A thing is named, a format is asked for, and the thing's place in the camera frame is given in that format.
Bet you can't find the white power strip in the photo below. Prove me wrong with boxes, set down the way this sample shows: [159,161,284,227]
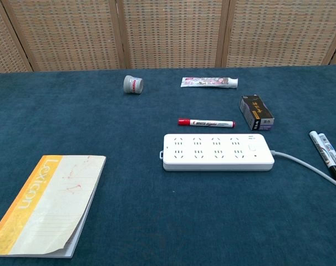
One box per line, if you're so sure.
[159,133,276,172]

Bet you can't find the red whiteboard marker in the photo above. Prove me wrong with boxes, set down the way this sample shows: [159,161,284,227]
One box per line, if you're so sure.
[177,118,236,129]

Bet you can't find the small grey jar red label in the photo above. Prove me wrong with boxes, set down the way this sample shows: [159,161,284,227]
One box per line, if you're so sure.
[123,75,144,95]

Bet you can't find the white toothpaste tube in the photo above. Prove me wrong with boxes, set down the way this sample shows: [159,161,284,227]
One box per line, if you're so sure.
[180,76,239,90]

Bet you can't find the blue felt table cover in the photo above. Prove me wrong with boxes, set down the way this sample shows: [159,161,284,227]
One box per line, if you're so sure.
[0,64,336,266]

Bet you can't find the yellow and white notebook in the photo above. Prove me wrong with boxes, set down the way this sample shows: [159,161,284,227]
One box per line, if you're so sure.
[0,155,107,259]

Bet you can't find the black-capped whiteboard marker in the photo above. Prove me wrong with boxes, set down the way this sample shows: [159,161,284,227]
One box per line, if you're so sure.
[308,130,336,180]

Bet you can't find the blue-capped whiteboard marker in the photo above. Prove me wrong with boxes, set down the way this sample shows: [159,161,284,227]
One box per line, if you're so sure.
[318,132,336,182]

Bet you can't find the white cable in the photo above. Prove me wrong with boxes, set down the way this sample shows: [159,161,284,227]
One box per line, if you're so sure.
[270,149,336,192]

